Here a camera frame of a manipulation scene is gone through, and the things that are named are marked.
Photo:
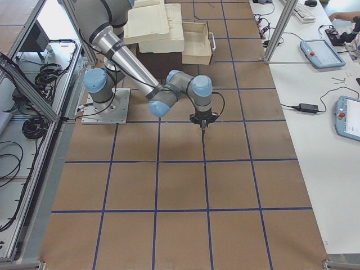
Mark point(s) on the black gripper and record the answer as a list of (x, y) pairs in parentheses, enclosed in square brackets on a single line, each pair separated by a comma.
[(203, 121)]

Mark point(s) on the wooden drawer with white handle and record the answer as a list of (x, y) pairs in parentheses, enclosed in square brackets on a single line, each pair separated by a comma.
[(199, 43)]

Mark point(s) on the orange grey scissors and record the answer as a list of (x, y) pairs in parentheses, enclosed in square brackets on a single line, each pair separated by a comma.
[(203, 129)]

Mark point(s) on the person forearm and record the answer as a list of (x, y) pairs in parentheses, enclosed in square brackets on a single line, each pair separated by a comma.
[(347, 16)]

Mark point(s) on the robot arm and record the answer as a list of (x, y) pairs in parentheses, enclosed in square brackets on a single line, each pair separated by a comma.
[(101, 24)]

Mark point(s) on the dark brown drawer cabinet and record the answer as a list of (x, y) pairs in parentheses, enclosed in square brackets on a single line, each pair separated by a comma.
[(160, 64)]

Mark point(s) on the black power adapter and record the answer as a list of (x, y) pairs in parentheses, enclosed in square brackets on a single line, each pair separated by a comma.
[(306, 108)]

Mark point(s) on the blue teach pendant far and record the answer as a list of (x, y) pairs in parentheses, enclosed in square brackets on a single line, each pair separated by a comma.
[(321, 54)]

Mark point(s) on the blue teach pendant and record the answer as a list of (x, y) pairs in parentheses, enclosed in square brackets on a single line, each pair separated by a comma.
[(321, 54), (347, 117)]

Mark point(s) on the blue teach pendant near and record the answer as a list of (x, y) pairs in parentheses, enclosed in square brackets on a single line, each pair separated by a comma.
[(347, 117)]

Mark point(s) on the white keyboard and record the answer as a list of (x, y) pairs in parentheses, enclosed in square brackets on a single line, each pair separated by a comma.
[(303, 14)]

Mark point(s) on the black computer mouse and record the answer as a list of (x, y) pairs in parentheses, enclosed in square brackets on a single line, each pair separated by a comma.
[(311, 3)]

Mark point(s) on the black monitor box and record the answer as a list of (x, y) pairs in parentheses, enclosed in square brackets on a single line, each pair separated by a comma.
[(36, 41)]

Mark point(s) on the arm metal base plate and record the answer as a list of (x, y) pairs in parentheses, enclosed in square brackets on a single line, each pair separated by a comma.
[(103, 113)]

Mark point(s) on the aluminium frame post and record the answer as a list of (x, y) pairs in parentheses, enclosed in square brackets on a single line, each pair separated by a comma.
[(279, 30)]

